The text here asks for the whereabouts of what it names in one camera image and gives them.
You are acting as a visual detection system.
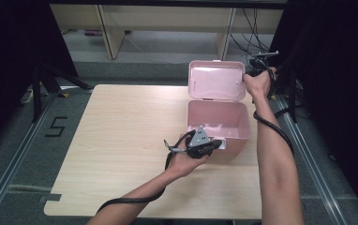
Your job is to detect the grey tape strip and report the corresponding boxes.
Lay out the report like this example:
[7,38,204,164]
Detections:
[38,193,63,203]

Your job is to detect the black floor cable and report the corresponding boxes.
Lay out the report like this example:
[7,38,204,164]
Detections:
[274,107,293,120]

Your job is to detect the aluminium floor rail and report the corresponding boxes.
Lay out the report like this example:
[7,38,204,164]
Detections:
[275,93,349,225]
[0,93,59,225]

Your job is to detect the grey cable clamp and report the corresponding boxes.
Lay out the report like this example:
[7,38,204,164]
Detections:
[163,139,187,154]

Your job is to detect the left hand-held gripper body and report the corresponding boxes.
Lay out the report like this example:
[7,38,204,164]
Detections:
[186,126,215,159]

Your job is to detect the beige wooden desk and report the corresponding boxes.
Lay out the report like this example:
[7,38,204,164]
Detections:
[49,3,285,62]

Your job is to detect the bundle of black hanging cables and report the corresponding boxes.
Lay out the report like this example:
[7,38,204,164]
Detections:
[229,7,271,64]

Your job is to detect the black curtain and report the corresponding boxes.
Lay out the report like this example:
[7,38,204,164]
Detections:
[0,0,79,156]
[262,0,358,224]

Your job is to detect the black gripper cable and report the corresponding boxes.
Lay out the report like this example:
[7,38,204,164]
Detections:
[252,67,295,158]
[96,130,198,215]

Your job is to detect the person's left hand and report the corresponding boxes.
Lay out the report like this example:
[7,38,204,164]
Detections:
[166,134,209,179]

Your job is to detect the pink item under desk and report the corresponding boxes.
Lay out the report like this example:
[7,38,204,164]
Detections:
[83,29,104,38]

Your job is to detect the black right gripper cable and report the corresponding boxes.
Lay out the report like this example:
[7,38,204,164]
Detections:
[252,67,295,158]

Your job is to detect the pink plastic box with handle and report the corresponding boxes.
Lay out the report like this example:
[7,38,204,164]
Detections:
[186,59,252,157]

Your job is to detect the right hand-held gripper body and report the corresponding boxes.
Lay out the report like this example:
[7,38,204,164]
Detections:
[246,51,280,78]

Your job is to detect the person's right hand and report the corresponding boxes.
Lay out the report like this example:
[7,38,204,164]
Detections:
[242,66,277,102]

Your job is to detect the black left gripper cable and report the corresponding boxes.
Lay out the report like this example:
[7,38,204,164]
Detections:
[96,130,198,215]

